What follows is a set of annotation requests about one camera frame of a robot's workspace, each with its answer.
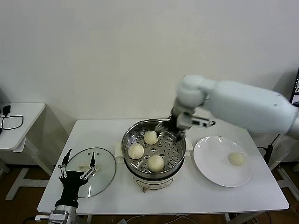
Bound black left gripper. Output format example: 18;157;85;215
57;149;97;206

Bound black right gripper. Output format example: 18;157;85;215
154;107;186;142

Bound white steamed baozi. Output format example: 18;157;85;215
128;144;145;160
143;130;159;145
228;152;245;167
147;155;165;173

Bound round glass pot lid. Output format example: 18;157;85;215
63;147;117;199

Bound stainless steel steamer basket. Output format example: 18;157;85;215
121;119;187;175

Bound steel steamer pot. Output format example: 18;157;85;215
114;140;194;193

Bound large white plate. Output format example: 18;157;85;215
193;135;252;188

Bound white side table with adapter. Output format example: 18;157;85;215
0;102;54;201

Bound black power strip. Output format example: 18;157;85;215
256;140;274;164

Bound white side table with laptop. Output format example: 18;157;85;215
267;154;299;201

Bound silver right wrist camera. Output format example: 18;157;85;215
177;112;217;130

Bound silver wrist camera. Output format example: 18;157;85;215
177;112;217;130
35;214;53;222

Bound black looped cable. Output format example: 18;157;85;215
0;115;24;131

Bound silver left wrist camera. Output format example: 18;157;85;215
35;214;53;222

